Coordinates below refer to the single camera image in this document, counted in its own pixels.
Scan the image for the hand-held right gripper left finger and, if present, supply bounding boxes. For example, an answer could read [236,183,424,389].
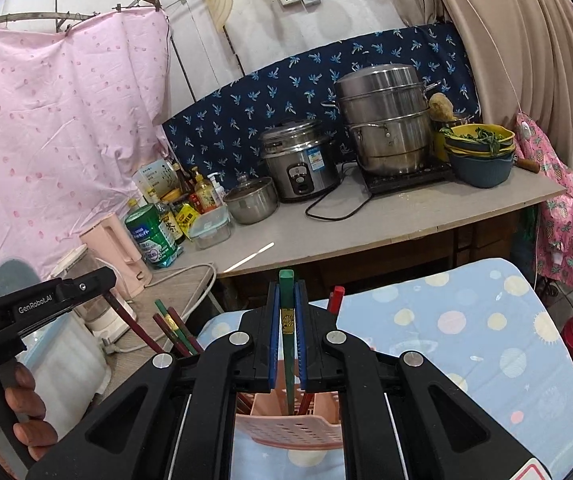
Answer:
[25,282,281,480]

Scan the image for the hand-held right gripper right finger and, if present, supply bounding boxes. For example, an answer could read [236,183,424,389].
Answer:
[294,280,550,480]

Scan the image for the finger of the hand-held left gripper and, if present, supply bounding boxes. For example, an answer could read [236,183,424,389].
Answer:
[61,266,118,312]

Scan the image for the dark red twisted chopstick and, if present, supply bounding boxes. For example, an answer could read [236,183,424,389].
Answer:
[102,291,164,356]

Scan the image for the green chopstick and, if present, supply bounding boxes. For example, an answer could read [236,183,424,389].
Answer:
[279,269,298,418]
[154,299,197,357]

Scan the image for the pink perforated utensil holder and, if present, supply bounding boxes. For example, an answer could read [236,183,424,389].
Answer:
[234,360,345,451]

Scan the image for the person's left hand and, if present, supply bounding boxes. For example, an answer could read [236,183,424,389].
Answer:
[2,361,61,462]

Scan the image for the pink electric kettle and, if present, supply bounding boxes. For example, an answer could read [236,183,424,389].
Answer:
[79,212,153,297]

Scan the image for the white blender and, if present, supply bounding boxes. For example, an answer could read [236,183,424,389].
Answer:
[49,245,140,341]

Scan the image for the green canister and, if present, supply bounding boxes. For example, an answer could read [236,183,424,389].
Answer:
[125,203,177,267]

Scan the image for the white blue dish drainer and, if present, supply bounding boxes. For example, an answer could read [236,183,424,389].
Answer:
[0,257,112,441]

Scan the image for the yellow seasoning packet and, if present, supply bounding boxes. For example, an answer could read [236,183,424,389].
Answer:
[174,205,200,241]

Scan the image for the white carton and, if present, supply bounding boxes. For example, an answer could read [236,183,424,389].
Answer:
[131,162,177,202]

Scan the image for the clear food container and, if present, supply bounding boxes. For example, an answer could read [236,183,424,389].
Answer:
[188,207,232,250]

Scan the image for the dark sauce bottle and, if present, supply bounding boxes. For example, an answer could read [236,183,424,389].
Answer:
[171,162,193,197]

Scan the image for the small steel lidded pot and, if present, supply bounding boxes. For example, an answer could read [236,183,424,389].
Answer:
[222,174,280,226]

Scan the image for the white pump bottle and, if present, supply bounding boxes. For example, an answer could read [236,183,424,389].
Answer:
[208,172,228,206]

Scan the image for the steel rice cooker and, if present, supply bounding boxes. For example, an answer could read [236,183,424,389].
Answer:
[259,119,340,203]

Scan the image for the black induction cooker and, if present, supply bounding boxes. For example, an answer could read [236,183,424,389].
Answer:
[359,160,455,196]

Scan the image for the steel steamer pot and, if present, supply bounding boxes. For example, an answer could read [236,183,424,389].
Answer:
[321,64,442,176]

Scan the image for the yellow basin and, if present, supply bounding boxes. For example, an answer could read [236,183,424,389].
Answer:
[439,124,517,158]

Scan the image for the brown loofah sponge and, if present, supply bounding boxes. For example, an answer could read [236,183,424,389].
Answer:
[427,92,455,122]

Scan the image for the green leafy vegetables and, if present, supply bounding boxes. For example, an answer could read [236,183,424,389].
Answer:
[439,125,508,154]

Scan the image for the pink pineapple apron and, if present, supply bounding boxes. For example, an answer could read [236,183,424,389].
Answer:
[514,112,573,293]

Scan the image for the beige curtain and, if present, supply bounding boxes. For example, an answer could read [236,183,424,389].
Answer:
[377,0,573,126]

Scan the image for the black power cable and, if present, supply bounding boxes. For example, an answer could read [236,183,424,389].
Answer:
[307,162,372,222]

